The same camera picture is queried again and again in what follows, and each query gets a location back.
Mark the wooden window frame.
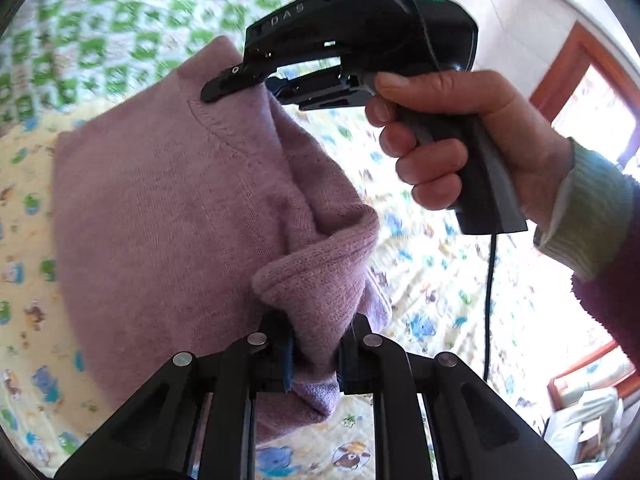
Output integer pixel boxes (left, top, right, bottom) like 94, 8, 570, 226
529, 21, 640, 173

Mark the person's right forearm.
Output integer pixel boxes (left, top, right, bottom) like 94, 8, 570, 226
532, 140, 640, 357

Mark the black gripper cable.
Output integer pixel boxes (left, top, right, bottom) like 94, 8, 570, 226
480, 232, 501, 383

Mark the wooden furniture edge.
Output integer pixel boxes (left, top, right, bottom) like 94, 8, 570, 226
546, 339, 632, 412

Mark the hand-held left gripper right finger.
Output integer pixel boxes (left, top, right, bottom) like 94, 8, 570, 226
337, 312, 577, 480

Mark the green checkered quilt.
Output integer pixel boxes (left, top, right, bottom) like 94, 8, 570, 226
0, 0, 351, 132

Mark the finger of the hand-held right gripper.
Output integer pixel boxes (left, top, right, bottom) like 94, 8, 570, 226
200, 64, 272, 105
269, 70, 377, 112

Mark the person's right hand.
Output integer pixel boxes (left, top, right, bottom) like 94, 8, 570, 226
364, 69, 573, 227

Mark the yellow animal print bed sheet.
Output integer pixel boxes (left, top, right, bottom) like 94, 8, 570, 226
0, 95, 621, 480

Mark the purple knit sweater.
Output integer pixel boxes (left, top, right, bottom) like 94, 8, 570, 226
52, 35, 394, 448

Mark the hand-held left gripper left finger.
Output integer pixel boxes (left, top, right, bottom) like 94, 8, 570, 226
55, 312, 296, 480

